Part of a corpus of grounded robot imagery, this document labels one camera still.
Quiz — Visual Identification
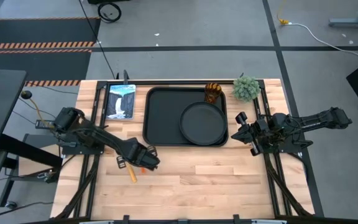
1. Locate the white floor cable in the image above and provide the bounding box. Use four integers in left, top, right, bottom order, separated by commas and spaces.
287, 22, 358, 65

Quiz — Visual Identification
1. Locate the yellow cable with plug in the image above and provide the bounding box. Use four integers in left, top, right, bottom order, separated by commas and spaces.
276, 0, 291, 26

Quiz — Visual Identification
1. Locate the yellow cable with black knob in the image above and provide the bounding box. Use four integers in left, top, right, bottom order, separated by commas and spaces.
20, 90, 56, 129

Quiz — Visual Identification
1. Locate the green plant in white pot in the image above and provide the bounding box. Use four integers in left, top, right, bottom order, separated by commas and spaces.
232, 75, 262, 103

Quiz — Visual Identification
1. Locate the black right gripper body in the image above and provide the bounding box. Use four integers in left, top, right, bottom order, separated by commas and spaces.
235, 111, 280, 157

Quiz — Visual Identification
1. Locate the black mat with hazard stripes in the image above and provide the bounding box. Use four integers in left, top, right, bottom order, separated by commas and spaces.
0, 16, 102, 88

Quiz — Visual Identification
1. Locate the black round plate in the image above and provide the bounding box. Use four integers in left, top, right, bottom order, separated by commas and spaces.
179, 101, 228, 146

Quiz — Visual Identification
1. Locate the long black floor cable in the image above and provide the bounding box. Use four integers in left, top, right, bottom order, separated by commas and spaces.
78, 0, 117, 80

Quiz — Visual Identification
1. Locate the amber glass cup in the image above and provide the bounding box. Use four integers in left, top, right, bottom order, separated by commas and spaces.
204, 82, 223, 105

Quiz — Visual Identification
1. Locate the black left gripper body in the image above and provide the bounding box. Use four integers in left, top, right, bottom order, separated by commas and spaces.
126, 138, 161, 171

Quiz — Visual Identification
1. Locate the coiled black cable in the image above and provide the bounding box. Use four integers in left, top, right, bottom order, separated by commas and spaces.
97, 2, 122, 24

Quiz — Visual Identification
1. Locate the wooden-handled cutlery piece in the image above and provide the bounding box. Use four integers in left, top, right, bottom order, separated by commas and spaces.
126, 164, 138, 184

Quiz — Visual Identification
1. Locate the black rectangular tray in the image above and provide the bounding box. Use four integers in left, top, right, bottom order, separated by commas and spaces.
142, 86, 230, 148

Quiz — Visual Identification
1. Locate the book with waterfall cover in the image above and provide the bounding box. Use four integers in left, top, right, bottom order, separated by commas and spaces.
104, 83, 137, 121

